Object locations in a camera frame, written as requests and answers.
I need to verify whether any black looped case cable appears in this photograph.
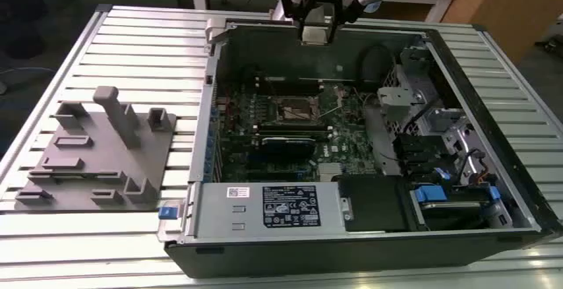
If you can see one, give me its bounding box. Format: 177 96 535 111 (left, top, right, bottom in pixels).
360 44 394 84

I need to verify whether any gray parts rack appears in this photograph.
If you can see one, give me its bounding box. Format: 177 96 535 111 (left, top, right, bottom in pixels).
13 86 177 212

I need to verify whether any black RAM stick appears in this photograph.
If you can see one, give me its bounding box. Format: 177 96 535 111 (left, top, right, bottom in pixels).
257 122 329 131

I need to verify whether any black office chair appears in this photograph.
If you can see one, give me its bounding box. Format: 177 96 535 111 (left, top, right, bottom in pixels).
0 0 50 61

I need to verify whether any gray case latch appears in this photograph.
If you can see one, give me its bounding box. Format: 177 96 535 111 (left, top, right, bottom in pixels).
205 18 230 44

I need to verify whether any black RAM slot bank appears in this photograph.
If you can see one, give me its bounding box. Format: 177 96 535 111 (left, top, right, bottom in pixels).
256 75 321 97

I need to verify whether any CPU socket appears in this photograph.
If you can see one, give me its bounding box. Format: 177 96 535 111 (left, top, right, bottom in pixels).
272 94 326 127

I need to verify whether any blue disk carrier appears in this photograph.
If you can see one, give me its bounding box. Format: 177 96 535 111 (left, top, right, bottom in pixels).
410 185 449 204

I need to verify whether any gray plastic baffle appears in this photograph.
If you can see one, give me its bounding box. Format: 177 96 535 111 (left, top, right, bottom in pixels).
362 104 401 176

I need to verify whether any wooden cabinet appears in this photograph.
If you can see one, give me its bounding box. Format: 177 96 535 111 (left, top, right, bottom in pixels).
448 0 563 64

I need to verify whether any gray chair base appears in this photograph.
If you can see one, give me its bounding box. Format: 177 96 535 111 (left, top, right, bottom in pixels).
533 18 563 53

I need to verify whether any black expansion slot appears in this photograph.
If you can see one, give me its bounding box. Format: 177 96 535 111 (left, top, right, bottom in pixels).
244 162 308 172
244 171 301 182

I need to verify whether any black disk wire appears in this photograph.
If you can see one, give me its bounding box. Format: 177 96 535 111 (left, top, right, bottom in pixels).
456 148 485 184

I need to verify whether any black rating label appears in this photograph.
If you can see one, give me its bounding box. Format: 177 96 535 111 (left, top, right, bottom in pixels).
261 185 322 228

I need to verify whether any hard disk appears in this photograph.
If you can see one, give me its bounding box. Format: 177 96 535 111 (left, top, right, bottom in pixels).
420 201 484 231

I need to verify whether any coloured wire bundle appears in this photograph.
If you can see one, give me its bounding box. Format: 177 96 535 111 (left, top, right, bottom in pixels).
470 166 489 185

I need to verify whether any black PC case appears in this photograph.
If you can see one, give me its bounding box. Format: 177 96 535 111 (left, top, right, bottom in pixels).
156 18 563 280

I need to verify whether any green motherboard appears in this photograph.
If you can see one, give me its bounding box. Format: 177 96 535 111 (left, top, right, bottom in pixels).
214 82 384 183

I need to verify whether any silver rear slot panel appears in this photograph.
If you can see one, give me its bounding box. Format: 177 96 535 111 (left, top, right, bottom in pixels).
186 48 221 184

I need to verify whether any white barcode sticker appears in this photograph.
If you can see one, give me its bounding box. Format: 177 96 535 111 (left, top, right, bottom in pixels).
225 186 252 199

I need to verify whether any black plastic block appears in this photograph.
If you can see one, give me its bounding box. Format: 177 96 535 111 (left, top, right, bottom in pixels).
392 135 452 176

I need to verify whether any black graphics card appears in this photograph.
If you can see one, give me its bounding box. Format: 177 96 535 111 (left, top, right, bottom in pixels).
260 135 316 163

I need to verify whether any silver chassis bracket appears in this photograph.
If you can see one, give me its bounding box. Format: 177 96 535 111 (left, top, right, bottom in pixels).
417 107 489 185

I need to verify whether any silver power supply unit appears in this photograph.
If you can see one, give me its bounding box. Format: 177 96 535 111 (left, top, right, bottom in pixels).
184 181 348 239

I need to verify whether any silver CPU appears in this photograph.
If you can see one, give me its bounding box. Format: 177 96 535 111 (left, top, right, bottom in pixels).
300 24 329 46

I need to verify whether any silver chipset heat sink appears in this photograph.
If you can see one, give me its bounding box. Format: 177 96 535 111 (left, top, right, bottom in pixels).
316 162 344 181

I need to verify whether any blue floor cable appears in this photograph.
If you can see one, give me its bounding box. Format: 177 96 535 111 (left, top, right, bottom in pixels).
0 66 56 79

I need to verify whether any perforated metal drive cage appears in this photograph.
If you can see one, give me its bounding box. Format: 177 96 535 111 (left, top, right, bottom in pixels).
376 45 445 138

